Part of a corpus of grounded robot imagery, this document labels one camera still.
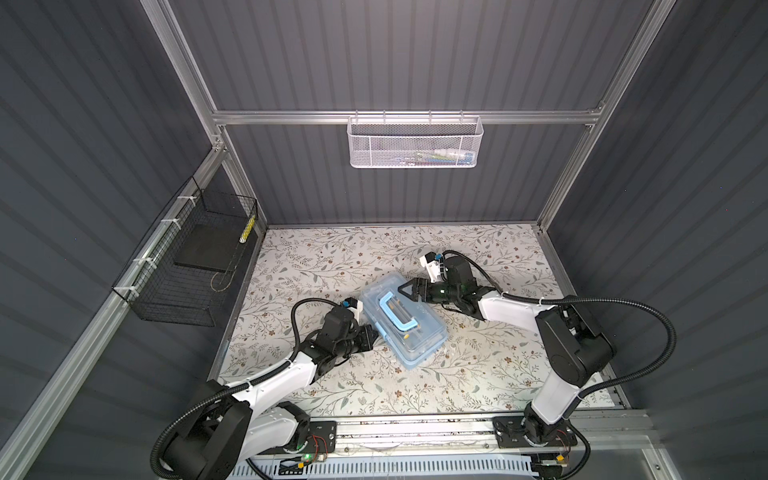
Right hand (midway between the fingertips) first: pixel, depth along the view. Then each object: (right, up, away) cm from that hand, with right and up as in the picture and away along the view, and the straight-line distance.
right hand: (407, 295), depth 88 cm
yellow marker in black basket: (-45, +20, -6) cm, 49 cm away
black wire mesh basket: (-56, +8, -16) cm, 59 cm away
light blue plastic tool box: (0, -9, -8) cm, 12 cm away
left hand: (-8, -10, -4) cm, 14 cm away
